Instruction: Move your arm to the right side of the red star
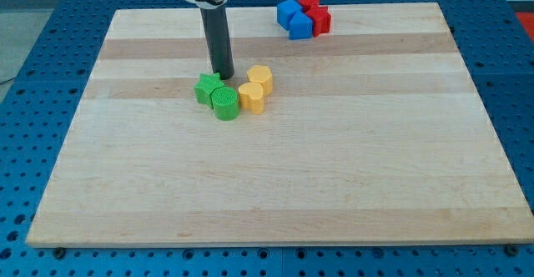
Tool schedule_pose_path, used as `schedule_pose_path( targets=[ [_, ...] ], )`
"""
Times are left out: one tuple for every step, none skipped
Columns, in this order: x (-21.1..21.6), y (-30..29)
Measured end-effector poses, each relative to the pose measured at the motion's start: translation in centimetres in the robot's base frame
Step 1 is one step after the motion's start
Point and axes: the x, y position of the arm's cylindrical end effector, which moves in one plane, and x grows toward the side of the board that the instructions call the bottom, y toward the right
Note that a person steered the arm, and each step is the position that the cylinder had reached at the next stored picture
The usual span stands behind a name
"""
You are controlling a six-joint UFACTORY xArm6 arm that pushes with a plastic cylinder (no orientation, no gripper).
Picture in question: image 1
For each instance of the green star block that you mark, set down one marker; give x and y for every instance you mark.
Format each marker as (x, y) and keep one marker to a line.
(206, 86)

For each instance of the red star block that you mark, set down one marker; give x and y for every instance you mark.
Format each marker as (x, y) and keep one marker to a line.
(321, 19)

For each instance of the yellow heart block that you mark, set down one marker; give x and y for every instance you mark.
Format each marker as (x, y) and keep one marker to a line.
(251, 97)

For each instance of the green cylinder block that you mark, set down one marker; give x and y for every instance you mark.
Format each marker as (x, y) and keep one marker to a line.
(225, 103)

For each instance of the yellow hexagon block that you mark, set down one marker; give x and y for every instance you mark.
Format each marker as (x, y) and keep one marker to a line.
(262, 74)

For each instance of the wooden board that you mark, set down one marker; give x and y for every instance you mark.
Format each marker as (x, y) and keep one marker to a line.
(374, 134)

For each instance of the blue pentagon block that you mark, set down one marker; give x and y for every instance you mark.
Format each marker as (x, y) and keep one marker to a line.
(300, 27)

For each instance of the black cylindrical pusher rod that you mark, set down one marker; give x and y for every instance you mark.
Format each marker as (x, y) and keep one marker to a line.
(216, 30)

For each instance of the blue cube block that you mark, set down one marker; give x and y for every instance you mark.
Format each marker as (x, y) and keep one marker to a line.
(285, 11)

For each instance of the red cylinder block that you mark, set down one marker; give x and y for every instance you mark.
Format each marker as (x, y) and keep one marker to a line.
(308, 4)

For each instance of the blue perforated table plate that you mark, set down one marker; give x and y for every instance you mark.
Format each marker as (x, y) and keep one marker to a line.
(39, 107)

